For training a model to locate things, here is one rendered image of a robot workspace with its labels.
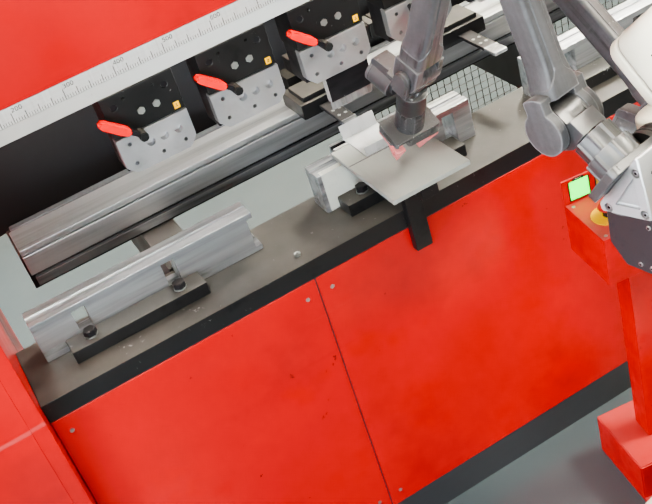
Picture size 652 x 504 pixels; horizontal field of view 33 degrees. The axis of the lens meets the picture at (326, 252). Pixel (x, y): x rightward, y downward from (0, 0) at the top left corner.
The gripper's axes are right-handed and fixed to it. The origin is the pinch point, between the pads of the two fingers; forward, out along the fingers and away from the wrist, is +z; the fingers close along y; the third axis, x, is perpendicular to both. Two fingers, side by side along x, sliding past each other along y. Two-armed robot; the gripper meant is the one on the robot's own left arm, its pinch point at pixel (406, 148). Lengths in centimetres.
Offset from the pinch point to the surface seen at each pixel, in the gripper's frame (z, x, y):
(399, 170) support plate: 2.1, 2.3, 3.3
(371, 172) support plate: 4.0, -1.3, 7.5
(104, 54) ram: -27, -32, 45
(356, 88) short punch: 1.9, -19.1, -0.4
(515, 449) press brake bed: 89, 45, -8
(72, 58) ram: -29, -33, 51
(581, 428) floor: 91, 49, -27
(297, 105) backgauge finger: 19.9, -33.5, 6.0
